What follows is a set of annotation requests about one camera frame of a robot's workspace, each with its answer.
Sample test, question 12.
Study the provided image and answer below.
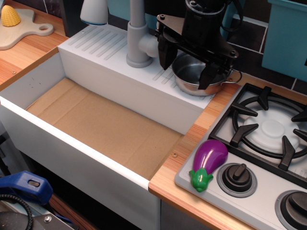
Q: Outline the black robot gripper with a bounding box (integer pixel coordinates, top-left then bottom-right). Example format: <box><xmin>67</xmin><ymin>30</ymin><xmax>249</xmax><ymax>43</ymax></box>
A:
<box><xmin>155</xmin><ymin>14</ymin><xmax>239</xmax><ymax>90</ymax></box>

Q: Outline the small stainless steel pot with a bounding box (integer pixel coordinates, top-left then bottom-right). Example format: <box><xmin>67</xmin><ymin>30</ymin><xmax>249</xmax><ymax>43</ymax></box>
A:
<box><xmin>172</xmin><ymin>53</ymin><xmax>243</xmax><ymax>96</ymax></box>

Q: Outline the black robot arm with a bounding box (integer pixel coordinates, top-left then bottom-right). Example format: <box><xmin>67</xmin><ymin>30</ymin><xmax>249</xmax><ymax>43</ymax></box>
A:
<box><xmin>155</xmin><ymin>0</ymin><xmax>238</xmax><ymax>90</ymax></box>

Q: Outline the white toy sink basin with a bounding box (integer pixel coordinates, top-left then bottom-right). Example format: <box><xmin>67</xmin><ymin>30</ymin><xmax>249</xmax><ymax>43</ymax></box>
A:
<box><xmin>0</xmin><ymin>25</ymin><xmax>212</xmax><ymax>230</ymax></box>

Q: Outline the grey toy faucet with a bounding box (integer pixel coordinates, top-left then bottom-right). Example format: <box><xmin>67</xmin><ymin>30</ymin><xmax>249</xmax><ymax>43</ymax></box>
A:
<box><xmin>126</xmin><ymin>0</ymin><xmax>158</xmax><ymax>68</ymax></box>

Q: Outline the black burner grate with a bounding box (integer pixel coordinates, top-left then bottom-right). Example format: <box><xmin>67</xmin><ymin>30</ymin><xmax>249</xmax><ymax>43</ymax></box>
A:
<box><xmin>209</xmin><ymin>83</ymin><xmax>307</xmax><ymax>188</ymax></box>

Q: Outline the purple toy eggplant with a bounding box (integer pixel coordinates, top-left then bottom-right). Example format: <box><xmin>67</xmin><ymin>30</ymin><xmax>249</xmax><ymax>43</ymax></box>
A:
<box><xmin>189</xmin><ymin>139</ymin><xmax>228</xmax><ymax>192</ymax></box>

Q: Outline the teal box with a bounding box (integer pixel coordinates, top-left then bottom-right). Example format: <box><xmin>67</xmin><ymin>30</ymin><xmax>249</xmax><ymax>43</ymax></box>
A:
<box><xmin>262</xmin><ymin>0</ymin><xmax>307</xmax><ymax>81</ymax></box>

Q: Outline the white bottle with blue base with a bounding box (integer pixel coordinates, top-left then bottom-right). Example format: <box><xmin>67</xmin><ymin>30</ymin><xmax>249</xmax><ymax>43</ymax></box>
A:
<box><xmin>80</xmin><ymin>0</ymin><xmax>108</xmax><ymax>25</ymax></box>

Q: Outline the black stove knob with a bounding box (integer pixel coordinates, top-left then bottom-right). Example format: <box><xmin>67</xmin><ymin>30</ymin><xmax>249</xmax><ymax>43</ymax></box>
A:
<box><xmin>216</xmin><ymin>163</ymin><xmax>258</xmax><ymax>198</ymax></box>
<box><xmin>275</xmin><ymin>190</ymin><xmax>307</xmax><ymax>230</ymax></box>

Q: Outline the grey toy stove top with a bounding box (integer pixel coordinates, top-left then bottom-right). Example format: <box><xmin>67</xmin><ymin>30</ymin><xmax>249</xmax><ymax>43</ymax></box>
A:
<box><xmin>175</xmin><ymin>87</ymin><xmax>307</xmax><ymax>230</ymax></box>

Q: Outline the light wooden cutting board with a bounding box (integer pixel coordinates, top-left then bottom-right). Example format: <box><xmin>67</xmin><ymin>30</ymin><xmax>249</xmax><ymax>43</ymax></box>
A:
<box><xmin>0</xmin><ymin>9</ymin><xmax>54</xmax><ymax>50</ymax></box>

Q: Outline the yellow toy corn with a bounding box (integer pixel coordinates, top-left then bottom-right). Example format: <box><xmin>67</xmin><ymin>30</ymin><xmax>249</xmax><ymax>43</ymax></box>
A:
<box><xmin>1</xmin><ymin>5</ymin><xmax>21</xmax><ymax>27</ymax></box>

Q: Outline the blue plastic clamp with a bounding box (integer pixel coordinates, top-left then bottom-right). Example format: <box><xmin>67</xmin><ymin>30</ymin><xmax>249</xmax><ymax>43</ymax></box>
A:
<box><xmin>0</xmin><ymin>171</ymin><xmax>53</xmax><ymax>205</ymax></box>

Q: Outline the grey metal bracket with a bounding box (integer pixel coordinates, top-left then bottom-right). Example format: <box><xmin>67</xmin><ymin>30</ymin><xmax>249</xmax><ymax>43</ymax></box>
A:
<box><xmin>32</xmin><ymin>214</ymin><xmax>79</xmax><ymax>230</ymax></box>

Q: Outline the black braided cable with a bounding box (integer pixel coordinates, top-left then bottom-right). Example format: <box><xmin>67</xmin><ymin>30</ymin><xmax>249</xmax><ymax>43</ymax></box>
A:
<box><xmin>0</xmin><ymin>194</ymin><xmax>34</xmax><ymax>230</ymax></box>

